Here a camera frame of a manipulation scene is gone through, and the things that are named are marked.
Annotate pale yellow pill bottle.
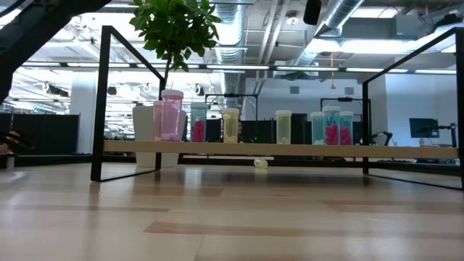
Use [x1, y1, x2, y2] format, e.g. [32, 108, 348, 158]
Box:
[275, 109, 293, 145]

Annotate teal bottle white pills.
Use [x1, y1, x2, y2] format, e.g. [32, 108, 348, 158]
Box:
[310, 111, 326, 146]

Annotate large yellow pill bottle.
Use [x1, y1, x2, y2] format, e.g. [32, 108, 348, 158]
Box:
[222, 107, 241, 144]

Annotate large blue bottle red pills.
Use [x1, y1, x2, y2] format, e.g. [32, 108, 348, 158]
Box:
[190, 101, 209, 144]

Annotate large pink pill bottle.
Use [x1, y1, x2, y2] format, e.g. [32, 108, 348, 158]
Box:
[160, 89, 185, 143]

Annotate salmon pink pill bottle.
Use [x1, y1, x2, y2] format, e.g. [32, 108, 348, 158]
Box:
[152, 100, 164, 143]

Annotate bright ceiling light panel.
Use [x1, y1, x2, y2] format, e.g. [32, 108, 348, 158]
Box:
[306, 38, 399, 55]

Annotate yellow hanging pendant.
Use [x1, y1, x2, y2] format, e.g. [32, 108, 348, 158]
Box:
[328, 52, 336, 90]

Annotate dark computer monitor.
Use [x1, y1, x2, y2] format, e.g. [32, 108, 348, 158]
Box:
[409, 117, 440, 139]

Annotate green plant in white pot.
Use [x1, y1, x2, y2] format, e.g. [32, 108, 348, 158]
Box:
[129, 0, 223, 168]

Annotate black partition panel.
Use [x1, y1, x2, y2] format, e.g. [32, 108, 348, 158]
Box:
[0, 112, 80, 156]

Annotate person's hand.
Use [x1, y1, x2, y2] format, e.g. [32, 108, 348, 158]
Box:
[0, 129, 22, 156]

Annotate small grey box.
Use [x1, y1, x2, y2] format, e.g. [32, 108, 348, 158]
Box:
[0, 152, 17, 170]

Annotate silver spiral air duct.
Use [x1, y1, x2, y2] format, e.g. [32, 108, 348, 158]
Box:
[291, 0, 365, 67]

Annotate black metal shelf frame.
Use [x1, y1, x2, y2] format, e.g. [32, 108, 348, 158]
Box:
[90, 25, 167, 183]
[361, 27, 464, 191]

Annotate black aluminium table rail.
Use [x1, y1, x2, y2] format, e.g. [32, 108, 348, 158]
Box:
[14, 154, 464, 178]

